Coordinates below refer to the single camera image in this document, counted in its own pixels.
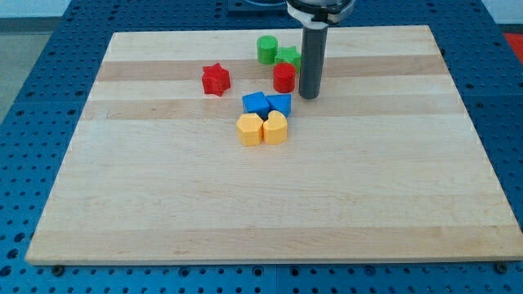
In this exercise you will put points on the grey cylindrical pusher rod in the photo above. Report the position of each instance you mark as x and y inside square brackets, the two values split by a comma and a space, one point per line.
[314, 36]

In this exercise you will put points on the yellow hexagon block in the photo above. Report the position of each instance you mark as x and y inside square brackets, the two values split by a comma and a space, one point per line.
[249, 129]

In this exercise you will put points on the blue triangle block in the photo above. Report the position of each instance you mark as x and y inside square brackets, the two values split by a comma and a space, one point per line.
[281, 103]

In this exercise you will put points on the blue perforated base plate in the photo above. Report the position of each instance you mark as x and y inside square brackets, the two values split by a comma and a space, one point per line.
[38, 127]

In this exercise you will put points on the wooden board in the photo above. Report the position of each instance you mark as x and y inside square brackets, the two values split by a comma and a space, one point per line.
[384, 166]

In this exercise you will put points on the red star block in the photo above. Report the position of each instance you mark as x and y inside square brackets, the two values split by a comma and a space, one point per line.
[215, 79]

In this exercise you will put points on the green star block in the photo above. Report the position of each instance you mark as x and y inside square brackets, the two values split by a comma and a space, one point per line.
[289, 55]

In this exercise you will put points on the yellow heart block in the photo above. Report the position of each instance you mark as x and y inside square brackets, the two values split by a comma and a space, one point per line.
[275, 128]

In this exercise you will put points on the blue cube block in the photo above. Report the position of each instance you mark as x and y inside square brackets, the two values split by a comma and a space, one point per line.
[256, 103]

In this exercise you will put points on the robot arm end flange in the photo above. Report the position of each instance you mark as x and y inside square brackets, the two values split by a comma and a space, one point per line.
[330, 12]

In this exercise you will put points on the red cylinder block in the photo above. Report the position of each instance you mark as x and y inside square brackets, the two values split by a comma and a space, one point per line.
[284, 77]

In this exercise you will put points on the green cylinder block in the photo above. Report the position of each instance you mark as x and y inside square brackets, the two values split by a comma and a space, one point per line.
[267, 48]

